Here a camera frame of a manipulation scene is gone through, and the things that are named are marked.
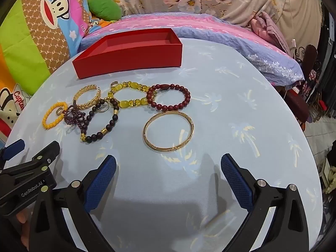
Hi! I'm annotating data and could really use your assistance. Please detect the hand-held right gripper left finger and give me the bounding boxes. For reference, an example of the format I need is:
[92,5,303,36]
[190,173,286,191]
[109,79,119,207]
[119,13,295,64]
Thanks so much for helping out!
[29,155,117,252]

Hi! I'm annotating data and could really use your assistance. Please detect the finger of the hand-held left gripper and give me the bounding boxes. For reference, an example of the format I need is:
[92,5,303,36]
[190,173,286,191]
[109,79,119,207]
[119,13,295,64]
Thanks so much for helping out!
[0,140,26,163]
[5,140,61,184]

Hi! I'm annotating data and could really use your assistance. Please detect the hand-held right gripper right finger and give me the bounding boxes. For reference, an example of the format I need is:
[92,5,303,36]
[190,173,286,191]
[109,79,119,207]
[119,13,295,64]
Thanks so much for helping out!
[220,154,310,252]

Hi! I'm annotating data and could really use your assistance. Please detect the small yellow bead bracelet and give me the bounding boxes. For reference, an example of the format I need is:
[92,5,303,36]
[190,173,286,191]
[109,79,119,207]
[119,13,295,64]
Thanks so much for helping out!
[42,101,69,130]

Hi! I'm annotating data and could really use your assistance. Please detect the purple tiny bead bracelet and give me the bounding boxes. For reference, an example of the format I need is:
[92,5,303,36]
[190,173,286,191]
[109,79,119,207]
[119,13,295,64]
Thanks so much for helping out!
[63,104,87,134]

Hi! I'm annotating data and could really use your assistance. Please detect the dark bead bracelet gold accents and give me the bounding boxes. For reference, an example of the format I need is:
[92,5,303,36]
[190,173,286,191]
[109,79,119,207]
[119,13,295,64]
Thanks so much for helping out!
[80,98,119,143]

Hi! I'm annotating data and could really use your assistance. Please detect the gold woven cuff bracelet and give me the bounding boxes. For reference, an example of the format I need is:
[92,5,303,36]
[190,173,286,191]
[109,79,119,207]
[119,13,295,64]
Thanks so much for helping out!
[73,84,101,110]

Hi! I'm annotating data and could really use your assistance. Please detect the gold bangle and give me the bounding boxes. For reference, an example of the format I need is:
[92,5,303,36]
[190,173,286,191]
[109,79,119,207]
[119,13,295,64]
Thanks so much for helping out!
[142,111,195,153]

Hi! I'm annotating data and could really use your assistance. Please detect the large yellow bead bracelet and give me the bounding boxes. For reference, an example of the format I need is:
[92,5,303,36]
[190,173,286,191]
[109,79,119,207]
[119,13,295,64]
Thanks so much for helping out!
[106,81,158,110]

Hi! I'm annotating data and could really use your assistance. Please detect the red bead bracelet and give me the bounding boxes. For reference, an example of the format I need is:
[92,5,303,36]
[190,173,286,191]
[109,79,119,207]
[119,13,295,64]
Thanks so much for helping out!
[146,83,192,111]

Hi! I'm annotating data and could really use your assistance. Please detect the red cardboard box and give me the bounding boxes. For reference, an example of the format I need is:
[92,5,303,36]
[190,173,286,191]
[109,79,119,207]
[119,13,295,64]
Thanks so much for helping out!
[72,28,183,80]

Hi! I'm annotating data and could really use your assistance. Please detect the person's left hand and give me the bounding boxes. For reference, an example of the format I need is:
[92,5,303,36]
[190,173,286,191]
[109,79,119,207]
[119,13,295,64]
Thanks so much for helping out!
[16,207,31,244]

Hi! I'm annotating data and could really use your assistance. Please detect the dark red cushion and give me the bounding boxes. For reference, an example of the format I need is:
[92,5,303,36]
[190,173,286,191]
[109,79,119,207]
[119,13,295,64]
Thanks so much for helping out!
[285,88,311,123]

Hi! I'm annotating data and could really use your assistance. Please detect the cartoon monkey blanket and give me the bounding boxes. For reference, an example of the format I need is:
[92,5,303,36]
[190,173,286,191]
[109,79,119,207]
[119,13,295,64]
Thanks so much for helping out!
[0,0,101,139]

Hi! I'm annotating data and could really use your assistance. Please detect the dark metal chair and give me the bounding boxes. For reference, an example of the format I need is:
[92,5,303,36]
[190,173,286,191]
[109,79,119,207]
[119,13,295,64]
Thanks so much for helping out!
[298,44,320,86]

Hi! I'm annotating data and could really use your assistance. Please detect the green pillow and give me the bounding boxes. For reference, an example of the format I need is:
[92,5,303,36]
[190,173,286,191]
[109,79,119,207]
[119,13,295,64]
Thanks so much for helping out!
[87,0,123,21]

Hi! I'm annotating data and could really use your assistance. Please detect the folded pink cloth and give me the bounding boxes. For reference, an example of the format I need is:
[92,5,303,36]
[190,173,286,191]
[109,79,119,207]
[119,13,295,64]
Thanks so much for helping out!
[249,12,292,55]

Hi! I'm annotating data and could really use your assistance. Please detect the pink and blue striped pillow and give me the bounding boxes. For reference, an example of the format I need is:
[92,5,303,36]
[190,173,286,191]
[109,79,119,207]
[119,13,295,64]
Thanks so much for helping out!
[79,12,305,86]

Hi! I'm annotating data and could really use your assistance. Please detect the beige floral cloth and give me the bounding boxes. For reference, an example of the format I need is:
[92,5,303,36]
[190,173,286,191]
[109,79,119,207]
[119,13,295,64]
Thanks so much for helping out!
[96,0,323,41]

